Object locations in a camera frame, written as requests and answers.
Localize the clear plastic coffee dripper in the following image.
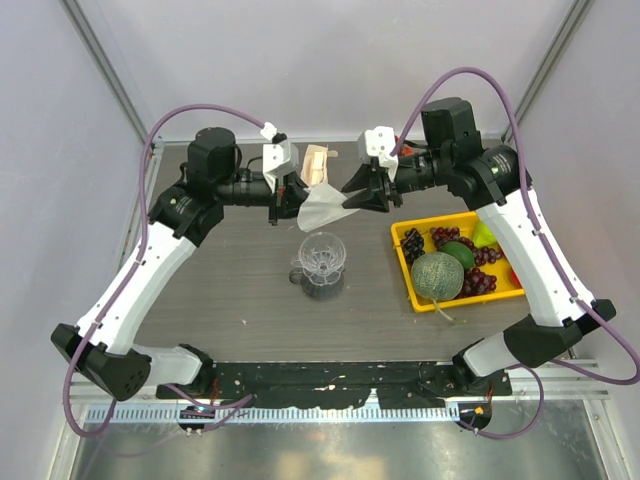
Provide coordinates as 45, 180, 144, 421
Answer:
295, 232, 347, 286

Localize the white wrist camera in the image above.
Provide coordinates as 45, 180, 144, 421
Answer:
260, 122, 299, 193
357, 126, 398, 172

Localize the purple grape bunch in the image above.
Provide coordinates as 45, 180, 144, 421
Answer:
457, 267, 497, 299
430, 227, 504, 267

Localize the black grape bunch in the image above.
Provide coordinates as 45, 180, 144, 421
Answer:
400, 228, 425, 266

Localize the coffee filter paper pack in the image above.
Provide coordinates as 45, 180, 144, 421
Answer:
301, 144, 338, 188

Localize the grey glass coffee server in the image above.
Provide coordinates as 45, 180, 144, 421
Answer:
289, 267, 345, 301

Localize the green lime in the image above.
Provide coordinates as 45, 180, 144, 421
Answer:
438, 241, 476, 270

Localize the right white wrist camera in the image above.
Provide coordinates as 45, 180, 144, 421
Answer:
357, 126, 398, 172

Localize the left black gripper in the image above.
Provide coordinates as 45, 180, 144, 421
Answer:
216, 171, 327, 226

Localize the white paper coffee filter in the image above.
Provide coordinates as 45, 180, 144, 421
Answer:
297, 183, 358, 232

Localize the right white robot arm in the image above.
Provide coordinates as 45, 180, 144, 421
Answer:
342, 97, 616, 394

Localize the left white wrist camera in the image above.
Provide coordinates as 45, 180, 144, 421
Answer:
260, 122, 299, 193

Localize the yellow plastic tray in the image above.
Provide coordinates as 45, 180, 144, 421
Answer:
391, 212, 525, 313

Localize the purple grape bunch lower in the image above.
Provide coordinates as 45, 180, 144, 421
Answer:
457, 267, 497, 299

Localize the netted green melon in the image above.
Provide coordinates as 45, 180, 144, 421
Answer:
410, 252, 464, 301

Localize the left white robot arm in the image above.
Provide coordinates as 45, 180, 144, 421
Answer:
51, 127, 308, 401

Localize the green pear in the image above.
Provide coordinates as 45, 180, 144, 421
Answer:
471, 221, 498, 248

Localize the red apple lower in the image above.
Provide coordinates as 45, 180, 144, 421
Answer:
509, 268, 523, 289

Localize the white slotted cable duct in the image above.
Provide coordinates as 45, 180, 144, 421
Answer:
111, 402, 459, 425

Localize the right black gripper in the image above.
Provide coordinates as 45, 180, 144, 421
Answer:
342, 148, 451, 213

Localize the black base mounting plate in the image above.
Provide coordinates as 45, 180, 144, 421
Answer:
156, 361, 512, 410

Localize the purple grape bunch upper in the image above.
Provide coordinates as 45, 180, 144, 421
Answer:
430, 227, 504, 267

